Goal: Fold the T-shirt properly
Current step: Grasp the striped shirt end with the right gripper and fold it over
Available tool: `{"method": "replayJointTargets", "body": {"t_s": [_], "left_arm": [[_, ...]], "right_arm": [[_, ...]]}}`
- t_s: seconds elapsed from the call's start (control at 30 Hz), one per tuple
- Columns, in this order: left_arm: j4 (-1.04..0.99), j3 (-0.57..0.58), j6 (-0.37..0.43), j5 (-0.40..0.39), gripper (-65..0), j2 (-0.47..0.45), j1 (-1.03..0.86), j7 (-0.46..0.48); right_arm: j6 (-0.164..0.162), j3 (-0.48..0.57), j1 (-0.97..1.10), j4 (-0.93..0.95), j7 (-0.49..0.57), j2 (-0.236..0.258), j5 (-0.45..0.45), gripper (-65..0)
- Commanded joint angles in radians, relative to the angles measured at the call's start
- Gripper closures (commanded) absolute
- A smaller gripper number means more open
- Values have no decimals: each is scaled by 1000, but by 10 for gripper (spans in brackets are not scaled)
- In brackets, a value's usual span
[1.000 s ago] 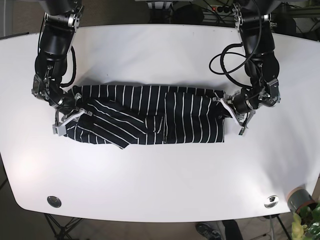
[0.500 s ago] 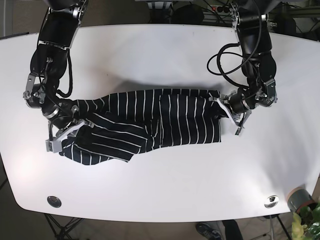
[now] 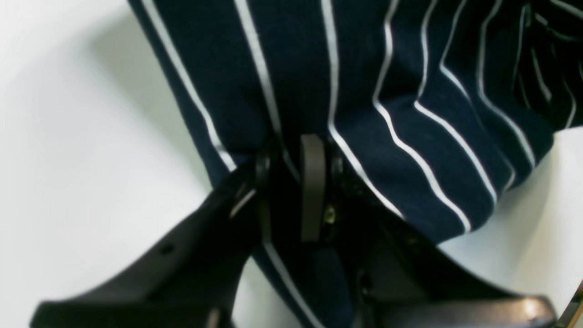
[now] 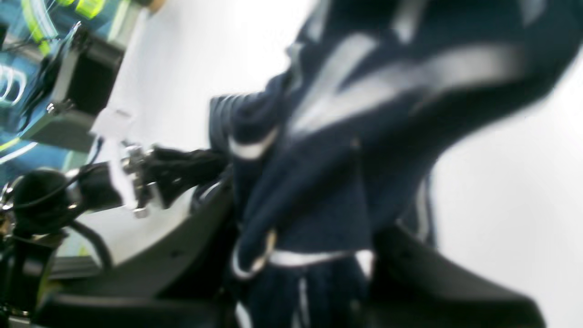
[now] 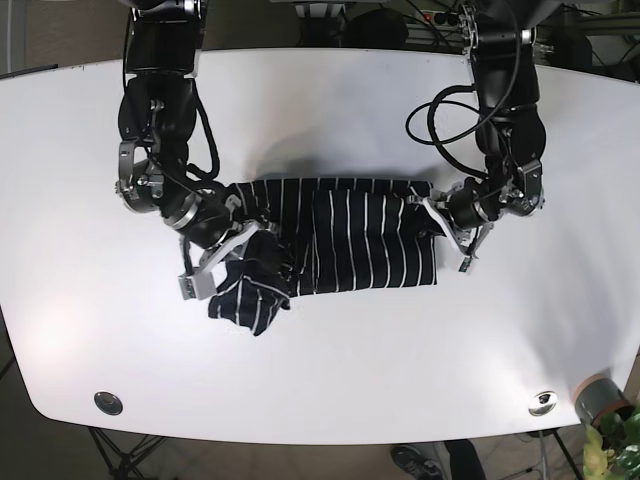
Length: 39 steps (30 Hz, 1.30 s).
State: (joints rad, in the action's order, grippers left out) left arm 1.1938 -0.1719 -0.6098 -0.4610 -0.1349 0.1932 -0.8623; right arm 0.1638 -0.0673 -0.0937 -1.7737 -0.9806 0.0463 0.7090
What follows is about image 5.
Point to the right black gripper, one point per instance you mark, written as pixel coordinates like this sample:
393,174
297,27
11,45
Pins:
210,235

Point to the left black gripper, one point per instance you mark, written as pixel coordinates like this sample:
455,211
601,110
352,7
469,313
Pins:
468,212

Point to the black white striped T-shirt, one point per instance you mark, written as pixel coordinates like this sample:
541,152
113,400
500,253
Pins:
333,235

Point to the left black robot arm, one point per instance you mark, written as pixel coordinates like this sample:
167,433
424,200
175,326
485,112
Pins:
501,154

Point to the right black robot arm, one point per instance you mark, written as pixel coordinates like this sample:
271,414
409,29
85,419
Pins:
168,157

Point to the left silver table grommet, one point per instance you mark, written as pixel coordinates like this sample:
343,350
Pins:
108,403

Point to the silver table grommet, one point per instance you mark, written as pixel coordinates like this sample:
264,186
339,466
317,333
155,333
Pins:
108,403
542,403

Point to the right silver table grommet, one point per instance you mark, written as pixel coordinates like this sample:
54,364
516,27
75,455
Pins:
542,403

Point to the grey plant pot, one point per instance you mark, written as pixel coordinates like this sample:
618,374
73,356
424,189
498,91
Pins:
597,396

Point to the green potted plant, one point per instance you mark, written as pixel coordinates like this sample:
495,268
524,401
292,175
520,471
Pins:
611,450

